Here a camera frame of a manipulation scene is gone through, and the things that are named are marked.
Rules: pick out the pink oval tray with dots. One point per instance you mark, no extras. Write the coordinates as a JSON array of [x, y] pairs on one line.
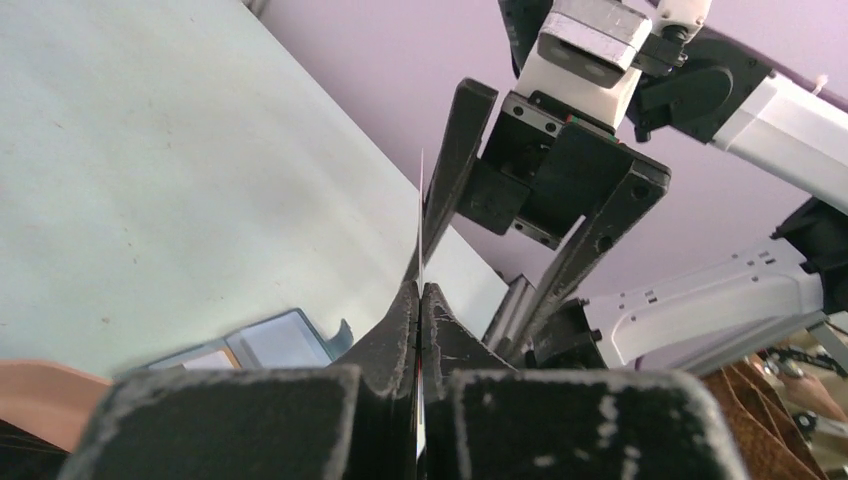
[[49, 400]]

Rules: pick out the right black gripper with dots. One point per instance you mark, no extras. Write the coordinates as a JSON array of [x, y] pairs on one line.
[[539, 173]]

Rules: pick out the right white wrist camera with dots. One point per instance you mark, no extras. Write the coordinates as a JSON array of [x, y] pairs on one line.
[[590, 55]]

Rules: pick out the gold credit card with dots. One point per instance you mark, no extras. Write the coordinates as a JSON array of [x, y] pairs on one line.
[[212, 360]]

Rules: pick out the aluminium frame rail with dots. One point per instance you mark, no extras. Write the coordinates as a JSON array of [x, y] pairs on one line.
[[506, 321]]

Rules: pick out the blue card holder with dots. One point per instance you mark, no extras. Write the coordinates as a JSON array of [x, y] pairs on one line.
[[286, 341]]

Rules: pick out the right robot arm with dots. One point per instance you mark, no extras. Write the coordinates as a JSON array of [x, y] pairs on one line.
[[716, 203]]

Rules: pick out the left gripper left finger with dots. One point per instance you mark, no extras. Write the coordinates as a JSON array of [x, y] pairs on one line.
[[353, 419]]

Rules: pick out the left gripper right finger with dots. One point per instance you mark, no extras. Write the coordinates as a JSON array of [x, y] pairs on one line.
[[486, 420]]

